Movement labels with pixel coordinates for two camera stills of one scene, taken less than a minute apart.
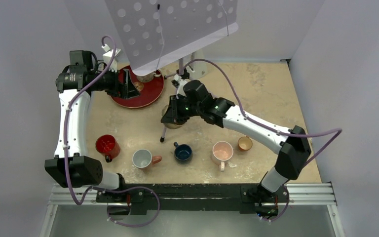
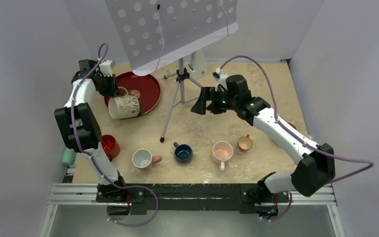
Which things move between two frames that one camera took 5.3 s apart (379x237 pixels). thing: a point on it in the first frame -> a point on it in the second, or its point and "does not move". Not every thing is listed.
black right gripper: x=173 y=115 -> x=208 y=94
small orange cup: x=245 y=143 does not move
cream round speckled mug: x=170 y=126 -> x=292 y=126
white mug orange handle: x=143 y=159 does not move
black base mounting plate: x=137 y=198 does not move
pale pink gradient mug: x=222 y=151 does not move
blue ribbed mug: x=182 y=152 does not move
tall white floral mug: x=149 y=77 -> x=124 y=106
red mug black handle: x=107 y=145 does not move
